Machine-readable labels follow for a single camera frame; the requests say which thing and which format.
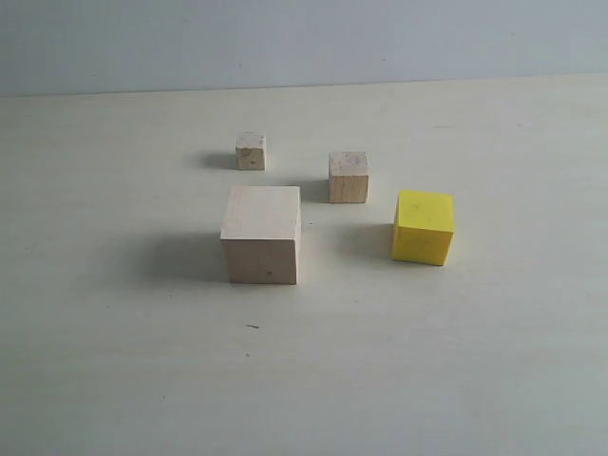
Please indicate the medium wooden cube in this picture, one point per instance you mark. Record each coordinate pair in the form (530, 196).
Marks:
(348, 177)

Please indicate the large pale wooden cube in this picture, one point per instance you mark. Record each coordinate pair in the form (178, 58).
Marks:
(261, 234)

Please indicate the yellow cube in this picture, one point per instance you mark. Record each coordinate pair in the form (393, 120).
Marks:
(423, 227)

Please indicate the small wooden cube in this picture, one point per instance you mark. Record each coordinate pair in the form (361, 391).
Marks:
(251, 151)

